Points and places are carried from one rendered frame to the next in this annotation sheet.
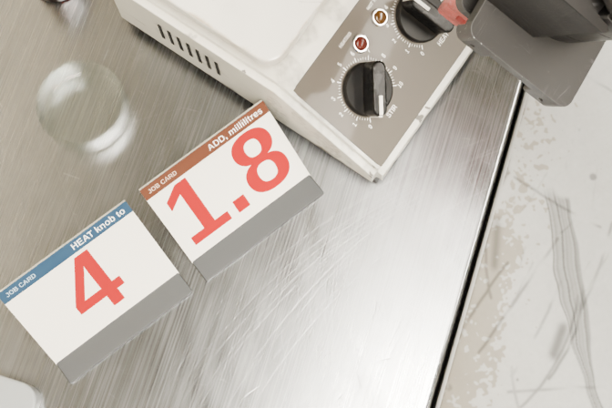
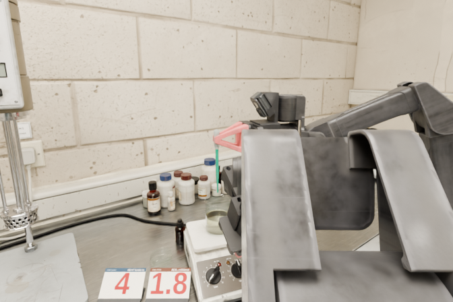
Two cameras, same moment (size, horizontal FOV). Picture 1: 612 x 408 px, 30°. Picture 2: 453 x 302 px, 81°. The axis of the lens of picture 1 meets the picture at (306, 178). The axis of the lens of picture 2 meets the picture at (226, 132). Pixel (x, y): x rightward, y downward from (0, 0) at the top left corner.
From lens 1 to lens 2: 43 cm
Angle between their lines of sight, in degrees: 66
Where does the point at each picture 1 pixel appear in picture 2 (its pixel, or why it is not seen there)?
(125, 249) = (136, 280)
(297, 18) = (207, 245)
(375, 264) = not seen: outside the picture
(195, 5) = (191, 234)
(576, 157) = not seen: outside the picture
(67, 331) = (108, 291)
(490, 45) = (222, 224)
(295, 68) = (200, 258)
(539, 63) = (231, 236)
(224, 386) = not seen: outside the picture
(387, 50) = (224, 272)
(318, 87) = (202, 266)
